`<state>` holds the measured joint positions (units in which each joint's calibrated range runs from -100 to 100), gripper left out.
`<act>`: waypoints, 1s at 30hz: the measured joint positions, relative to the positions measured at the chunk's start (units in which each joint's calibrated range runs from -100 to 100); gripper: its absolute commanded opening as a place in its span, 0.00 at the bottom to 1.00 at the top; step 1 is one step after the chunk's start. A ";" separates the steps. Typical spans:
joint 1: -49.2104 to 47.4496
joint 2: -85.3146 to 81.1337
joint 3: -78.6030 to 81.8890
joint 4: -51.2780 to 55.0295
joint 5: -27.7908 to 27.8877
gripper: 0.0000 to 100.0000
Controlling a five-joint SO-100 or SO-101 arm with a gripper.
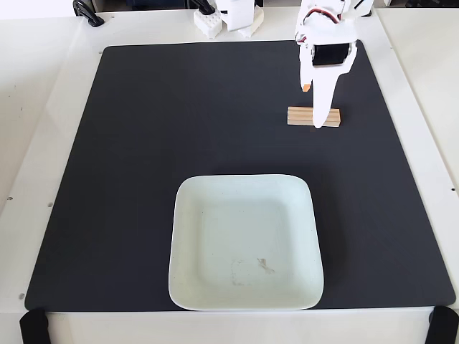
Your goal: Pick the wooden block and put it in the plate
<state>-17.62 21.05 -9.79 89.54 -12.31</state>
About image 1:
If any red black white servo cable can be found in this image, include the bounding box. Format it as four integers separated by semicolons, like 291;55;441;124
294;6;346;47

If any black rubber mat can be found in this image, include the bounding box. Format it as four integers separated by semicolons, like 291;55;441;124
24;39;456;312

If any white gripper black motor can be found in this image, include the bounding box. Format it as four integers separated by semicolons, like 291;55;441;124
295;16;360;130

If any grooved wooden block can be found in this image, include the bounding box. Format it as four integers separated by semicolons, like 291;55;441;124
287;106;341;128

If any black clamp at robot base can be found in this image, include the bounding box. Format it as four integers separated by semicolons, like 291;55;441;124
191;0;216;16

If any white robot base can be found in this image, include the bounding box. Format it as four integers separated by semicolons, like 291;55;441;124
193;0;265;39

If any white square plate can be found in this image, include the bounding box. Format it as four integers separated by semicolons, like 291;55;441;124
168;173;325;312

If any large black table clamp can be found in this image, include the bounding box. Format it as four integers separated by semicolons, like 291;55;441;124
72;0;105;28

